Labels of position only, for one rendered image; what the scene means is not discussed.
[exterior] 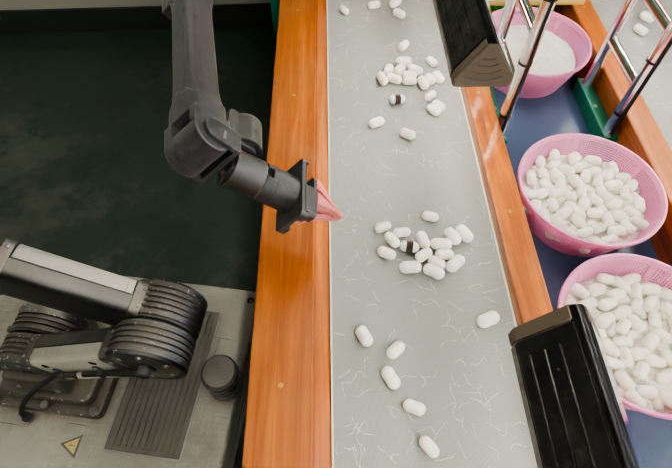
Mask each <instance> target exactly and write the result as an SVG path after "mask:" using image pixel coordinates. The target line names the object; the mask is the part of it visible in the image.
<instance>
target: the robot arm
mask: <svg viewBox="0 0 672 468"><path fill-rule="evenodd" d="M213 4H214V0H162V13H163V14H164V15H165V16H166V17H167V18H168V19H170V20H171V21H172V58H173V97H172V105H171V108H170V112H169V127H168V128H167V129H166V130H165V131H164V153H165V156H166V159H167V163H168V165H169V167H170V168H171V169H172V170H173V171H174V172H175V173H177V174H179V175H181V176H182V177H184V178H186V179H188V180H190V179H193V180H195V181H196V182H198V183H200V184H203V183H205V182H206V181H207V180H209V179H210V178H211V177H212V176H214V175H215V174H216V173H217V172H218V171H219V172H218V177H217V182H218V185H220V186H222V187H224V188H227V189H229V190H231V191H234V192H236V193H238V194H241V195H243V196H245V197H248V198H250V199H252V200H255V201H257V202H259V203H262V204H264V205H266V206H269V207H271V208H273V209H276V210H277V211H276V231H277V232H279V233H282V234H285V233H287V232H288V231H290V227H289V226H290V225H292V224H298V223H305V222H308V223H309V222H312V221H338V220H340V219H341V218H342V217H343V216H342V213H341V212H340V210H339V209H338V208H337V206H336V205H335V204H334V202H333V201H332V199H331V198H330V196H329V194H328V193H327V191H326V190H325V188H324V186H323V185H322V183H321V181H319V180H317V179H315V178H311V179H310V180H309V181H308V182H307V165H309V164H310V163H309V162H308V161H306V160H304V159H300V160H299V161H298V162H297V163H296V164H295V165H293V166H292V167H291V168H290V169H289V170H287V171H284V170H282V169H280V168H278V167H276V166H274V165H272V164H269V163H267V162H265V161H263V160H261V158H262V125H261V122H260V121H259V120H258V119H257V118H256V117H255V116H253V115H251V114H248V113H239V112H237V111H236V110H234V109H230V110H229V111H228V112H227V113H226V112H225V108H224V107H223V105H222V102H221V99H220V94H219V86H218V75H217V64H216V53H215V42H214V31H213V20H212V7H213Z"/></svg>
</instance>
